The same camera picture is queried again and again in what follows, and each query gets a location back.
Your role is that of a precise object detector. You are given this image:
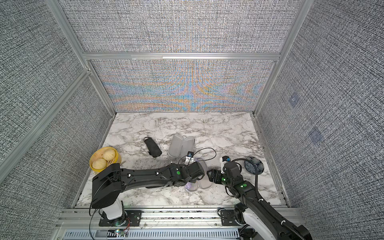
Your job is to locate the lilac umbrella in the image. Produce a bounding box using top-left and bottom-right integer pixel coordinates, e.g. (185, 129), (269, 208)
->
(185, 181), (199, 192)

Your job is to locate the grey umbrella case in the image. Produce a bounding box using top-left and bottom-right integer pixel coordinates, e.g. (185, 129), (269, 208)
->
(168, 134), (195, 158)
(198, 159), (213, 189)

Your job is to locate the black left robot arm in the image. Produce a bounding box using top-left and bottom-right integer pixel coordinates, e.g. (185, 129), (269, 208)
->
(91, 162), (205, 227)

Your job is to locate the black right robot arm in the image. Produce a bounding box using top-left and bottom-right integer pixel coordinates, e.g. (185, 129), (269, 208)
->
(207, 161), (312, 240)

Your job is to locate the dark blue flower bowl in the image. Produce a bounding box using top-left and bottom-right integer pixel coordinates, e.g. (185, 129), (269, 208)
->
(244, 156), (265, 175)

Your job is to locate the white steamed bun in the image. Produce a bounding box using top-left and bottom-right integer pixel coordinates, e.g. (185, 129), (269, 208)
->
(102, 149), (116, 161)
(92, 158), (107, 170)

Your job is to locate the yellow bamboo steamer basket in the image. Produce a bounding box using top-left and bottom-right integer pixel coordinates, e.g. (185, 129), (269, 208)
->
(89, 147), (122, 173)

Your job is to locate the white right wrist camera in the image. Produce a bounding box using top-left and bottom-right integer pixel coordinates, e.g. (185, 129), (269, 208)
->
(221, 156), (231, 174)

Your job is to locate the black left camera cable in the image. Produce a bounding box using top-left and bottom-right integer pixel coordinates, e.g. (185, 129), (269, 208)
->
(178, 146), (217, 166)

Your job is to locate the black right corrugated cable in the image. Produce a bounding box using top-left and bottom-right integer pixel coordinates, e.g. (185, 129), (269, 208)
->
(231, 158), (301, 240)

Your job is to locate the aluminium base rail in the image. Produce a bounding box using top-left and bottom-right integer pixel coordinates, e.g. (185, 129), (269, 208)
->
(51, 206), (261, 240)

